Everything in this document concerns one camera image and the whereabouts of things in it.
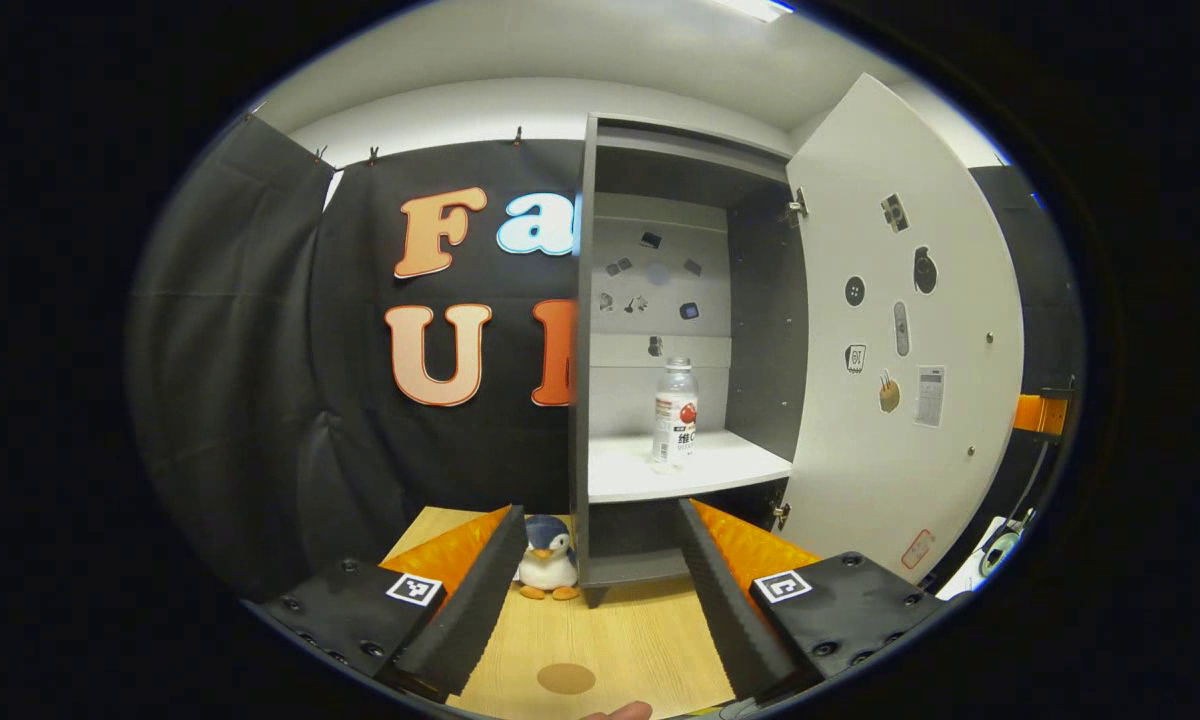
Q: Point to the clear plastic bottle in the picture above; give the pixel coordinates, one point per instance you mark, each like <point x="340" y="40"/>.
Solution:
<point x="674" y="420"/>

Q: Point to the long ceiling light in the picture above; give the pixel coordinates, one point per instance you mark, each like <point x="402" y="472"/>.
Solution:
<point x="755" y="8"/>

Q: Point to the teal round object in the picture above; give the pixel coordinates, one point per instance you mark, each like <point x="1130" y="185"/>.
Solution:
<point x="1005" y="545"/>

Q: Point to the black backdrop cloth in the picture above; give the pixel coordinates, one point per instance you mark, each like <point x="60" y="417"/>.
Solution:
<point x="240" y="350"/>

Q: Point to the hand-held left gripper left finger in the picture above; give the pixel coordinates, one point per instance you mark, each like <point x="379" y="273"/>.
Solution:
<point x="470" y="610"/>

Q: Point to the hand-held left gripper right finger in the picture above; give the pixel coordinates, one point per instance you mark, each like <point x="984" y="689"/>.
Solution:
<point x="725" y="610"/>

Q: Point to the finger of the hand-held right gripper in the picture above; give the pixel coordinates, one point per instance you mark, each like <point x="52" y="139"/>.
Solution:
<point x="1040" y="413"/>

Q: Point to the penguin plush toy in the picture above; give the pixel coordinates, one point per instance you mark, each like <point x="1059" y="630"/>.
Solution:
<point x="546" y="560"/>

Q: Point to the round brown coaster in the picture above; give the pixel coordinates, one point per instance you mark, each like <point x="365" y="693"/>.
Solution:
<point x="566" y="679"/>

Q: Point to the white cabinet door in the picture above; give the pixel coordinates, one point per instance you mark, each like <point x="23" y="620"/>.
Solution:
<point x="860" y="470"/>

